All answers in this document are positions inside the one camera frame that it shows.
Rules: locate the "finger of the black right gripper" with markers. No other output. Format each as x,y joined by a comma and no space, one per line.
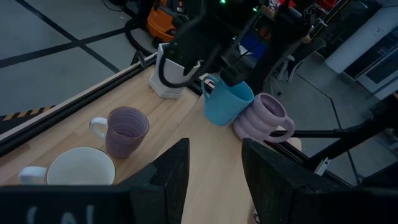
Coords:
233,79

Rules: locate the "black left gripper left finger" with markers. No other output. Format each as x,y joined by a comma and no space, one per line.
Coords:
174,180

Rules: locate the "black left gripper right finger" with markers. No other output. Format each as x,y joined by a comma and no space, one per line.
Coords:
273,186

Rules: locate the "blue mug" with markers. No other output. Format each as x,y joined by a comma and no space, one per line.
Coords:
225,105

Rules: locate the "pink bubble-ringed mug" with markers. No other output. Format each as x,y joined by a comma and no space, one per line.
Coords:
261,119

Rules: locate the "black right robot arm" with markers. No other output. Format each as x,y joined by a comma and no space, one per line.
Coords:
280,31

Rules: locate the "wooden shelf riser black legs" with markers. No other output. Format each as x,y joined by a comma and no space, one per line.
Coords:
214,161

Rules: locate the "orange shop vacuum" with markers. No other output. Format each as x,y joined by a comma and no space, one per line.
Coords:
160,23

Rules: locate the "white hexagonal planter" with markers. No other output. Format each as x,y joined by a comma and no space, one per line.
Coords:
169,79

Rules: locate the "plain white mug brown rim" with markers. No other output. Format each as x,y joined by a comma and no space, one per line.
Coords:
81,168

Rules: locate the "white cabinet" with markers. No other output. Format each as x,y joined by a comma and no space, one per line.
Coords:
357,40

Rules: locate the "black ramp with hazard stripe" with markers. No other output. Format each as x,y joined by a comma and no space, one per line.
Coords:
18,119

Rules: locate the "black aluminium table frame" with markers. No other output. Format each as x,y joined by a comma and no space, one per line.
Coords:
62,113

